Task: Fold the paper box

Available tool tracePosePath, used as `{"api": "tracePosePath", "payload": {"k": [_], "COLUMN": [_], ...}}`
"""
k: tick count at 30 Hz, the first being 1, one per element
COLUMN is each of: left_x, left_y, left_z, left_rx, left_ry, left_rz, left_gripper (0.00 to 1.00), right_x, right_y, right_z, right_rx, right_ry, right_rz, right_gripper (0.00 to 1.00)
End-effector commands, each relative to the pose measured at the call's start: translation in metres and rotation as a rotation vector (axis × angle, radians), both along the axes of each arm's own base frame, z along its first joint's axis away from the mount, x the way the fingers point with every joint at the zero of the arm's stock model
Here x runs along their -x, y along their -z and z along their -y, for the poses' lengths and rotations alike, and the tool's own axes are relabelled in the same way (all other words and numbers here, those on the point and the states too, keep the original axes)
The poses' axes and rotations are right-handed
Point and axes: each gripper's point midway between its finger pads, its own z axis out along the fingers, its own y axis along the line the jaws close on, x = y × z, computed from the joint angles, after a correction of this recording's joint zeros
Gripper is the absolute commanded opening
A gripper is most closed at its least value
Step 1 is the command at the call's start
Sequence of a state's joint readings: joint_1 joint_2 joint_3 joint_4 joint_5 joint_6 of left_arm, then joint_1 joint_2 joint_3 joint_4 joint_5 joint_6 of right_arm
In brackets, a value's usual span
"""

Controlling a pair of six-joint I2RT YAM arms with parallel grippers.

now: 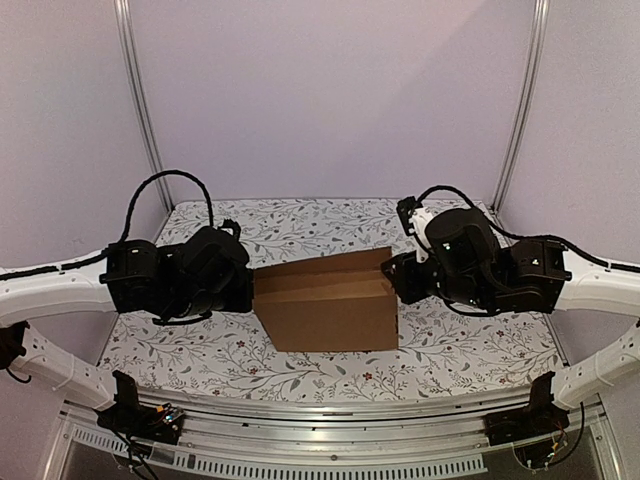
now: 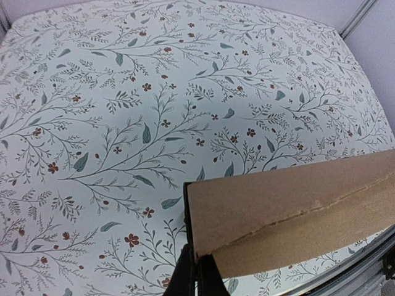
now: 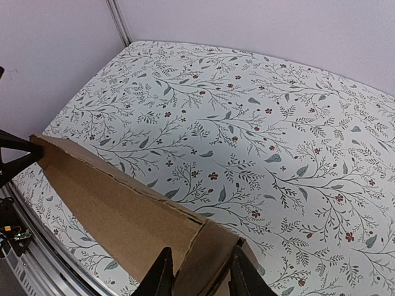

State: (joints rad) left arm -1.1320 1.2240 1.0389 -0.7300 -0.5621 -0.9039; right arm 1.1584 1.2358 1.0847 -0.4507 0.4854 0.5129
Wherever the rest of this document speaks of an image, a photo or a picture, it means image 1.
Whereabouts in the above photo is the left aluminium corner post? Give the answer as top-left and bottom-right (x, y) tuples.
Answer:
(113, 0), (174, 211)

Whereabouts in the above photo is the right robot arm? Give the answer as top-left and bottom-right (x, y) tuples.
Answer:
(380, 238), (639, 436)

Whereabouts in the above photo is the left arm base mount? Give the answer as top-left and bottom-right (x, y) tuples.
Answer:
(96, 371), (185, 445)

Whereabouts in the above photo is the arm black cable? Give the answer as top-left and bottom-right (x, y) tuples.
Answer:
(412, 184), (640, 276)
(122, 170), (216, 246)

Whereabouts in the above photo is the brown cardboard box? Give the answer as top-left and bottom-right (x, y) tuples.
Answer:
(253, 247), (399, 353)

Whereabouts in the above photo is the right aluminium corner post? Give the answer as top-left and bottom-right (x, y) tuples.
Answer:
(490, 0), (551, 216)

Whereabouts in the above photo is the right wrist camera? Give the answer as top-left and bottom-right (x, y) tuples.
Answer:
(396, 196), (435, 263)

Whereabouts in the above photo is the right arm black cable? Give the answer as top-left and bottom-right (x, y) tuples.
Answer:
(412, 184), (640, 276)

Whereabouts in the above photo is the aluminium corner post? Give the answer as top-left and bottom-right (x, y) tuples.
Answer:
(490, 0), (551, 216)
(113, 0), (174, 211)

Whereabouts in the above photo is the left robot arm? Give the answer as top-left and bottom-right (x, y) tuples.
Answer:
(1, 236), (252, 434)

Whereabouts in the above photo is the aluminium front rail frame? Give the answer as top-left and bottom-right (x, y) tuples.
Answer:
(42, 384), (614, 480)

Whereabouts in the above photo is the floral patterned table mat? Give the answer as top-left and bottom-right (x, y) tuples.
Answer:
(99, 199), (564, 404)

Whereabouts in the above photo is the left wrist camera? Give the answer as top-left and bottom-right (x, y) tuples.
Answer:
(220, 218), (242, 241)

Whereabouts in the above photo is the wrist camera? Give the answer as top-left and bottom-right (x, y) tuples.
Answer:
(396, 196), (435, 263)
(220, 218), (242, 241)

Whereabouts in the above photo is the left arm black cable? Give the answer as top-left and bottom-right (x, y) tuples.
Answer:
(122, 170), (216, 246)

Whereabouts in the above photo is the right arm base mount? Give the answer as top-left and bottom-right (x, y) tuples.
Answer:
(482, 372), (569, 470)

